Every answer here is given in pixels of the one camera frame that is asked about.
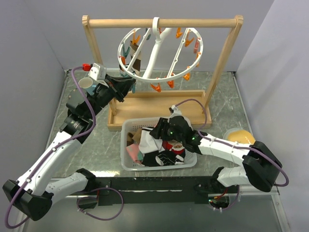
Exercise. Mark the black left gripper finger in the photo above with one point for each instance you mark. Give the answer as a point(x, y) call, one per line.
point(118, 79)
point(123, 88)

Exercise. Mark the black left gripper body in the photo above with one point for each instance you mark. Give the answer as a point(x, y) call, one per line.
point(104, 94)

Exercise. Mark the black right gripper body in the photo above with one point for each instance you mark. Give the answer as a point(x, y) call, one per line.
point(171, 136)

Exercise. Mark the cream brown ribbed sock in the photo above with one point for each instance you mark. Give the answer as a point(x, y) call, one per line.
point(136, 64)

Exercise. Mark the orange clothes peg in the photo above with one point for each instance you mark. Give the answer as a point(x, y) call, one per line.
point(171, 83)
point(135, 39)
point(156, 87)

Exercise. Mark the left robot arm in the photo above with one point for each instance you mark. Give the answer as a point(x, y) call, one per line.
point(32, 193)

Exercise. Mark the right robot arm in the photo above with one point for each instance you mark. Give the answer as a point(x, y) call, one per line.
point(256, 164)

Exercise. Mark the wooden hanger stand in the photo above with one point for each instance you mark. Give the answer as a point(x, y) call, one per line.
point(151, 104)

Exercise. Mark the white round clip hanger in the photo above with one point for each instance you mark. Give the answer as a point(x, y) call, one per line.
point(151, 45)

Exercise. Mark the red santa sock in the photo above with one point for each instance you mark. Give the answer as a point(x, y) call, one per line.
point(175, 147)

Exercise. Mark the white black sock in basket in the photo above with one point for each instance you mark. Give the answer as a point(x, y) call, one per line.
point(164, 158)

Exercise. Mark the tan brown sock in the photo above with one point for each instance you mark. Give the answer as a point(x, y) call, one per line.
point(133, 138)

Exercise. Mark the pink sock left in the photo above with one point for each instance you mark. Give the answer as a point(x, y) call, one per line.
point(134, 153)

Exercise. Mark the white plastic laundry basket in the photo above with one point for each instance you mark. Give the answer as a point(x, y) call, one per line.
point(128, 164)

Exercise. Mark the yellow dish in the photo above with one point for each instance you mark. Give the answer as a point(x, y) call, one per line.
point(239, 135)

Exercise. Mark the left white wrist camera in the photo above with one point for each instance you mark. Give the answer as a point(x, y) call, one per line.
point(97, 72)

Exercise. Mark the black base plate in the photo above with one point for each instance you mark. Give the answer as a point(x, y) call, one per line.
point(180, 189)

